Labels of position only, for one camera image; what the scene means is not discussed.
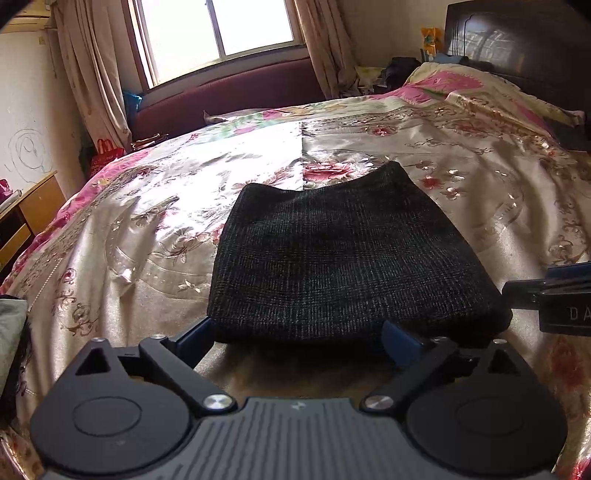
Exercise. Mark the dark clothes pile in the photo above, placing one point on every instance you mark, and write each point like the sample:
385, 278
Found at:
399, 71

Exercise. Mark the beige patterned curtain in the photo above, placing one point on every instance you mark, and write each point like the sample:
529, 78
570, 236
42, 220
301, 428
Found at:
325, 46
92, 69

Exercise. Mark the window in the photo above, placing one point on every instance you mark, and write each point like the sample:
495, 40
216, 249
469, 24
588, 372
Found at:
217, 32

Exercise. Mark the pink cloth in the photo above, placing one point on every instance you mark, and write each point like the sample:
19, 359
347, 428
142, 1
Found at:
5, 190

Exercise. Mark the gold metal object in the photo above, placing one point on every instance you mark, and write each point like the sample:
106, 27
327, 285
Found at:
147, 142

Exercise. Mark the red gift bag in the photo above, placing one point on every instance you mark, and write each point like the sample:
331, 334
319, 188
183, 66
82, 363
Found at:
106, 159

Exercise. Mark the floral satin bedspread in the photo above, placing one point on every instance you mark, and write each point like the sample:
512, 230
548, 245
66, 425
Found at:
138, 240

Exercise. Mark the dark wooden headboard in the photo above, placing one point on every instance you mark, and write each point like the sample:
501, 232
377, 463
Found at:
517, 37

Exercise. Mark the grey green cloth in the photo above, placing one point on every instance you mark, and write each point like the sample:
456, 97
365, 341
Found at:
11, 337

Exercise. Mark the air conditioner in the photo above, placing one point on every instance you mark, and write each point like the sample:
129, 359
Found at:
30, 16

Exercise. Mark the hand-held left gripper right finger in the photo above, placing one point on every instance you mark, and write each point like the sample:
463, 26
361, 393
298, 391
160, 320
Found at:
402, 340

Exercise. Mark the light patterned cloth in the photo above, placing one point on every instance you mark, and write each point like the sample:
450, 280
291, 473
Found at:
368, 77

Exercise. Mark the wooden bedside cabinet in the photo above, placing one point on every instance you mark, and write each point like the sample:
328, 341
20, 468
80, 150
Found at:
41, 203

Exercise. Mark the yellow packet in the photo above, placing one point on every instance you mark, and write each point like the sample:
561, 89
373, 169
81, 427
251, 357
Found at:
430, 41

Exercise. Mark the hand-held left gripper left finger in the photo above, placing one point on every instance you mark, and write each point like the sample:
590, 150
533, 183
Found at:
197, 336

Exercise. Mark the blue plastic container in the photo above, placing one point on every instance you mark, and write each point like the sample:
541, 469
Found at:
131, 106

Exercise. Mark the dark woven pants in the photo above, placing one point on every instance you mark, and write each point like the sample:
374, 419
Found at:
341, 258

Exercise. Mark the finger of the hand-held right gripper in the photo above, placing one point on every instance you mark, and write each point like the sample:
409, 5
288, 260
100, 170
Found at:
521, 293

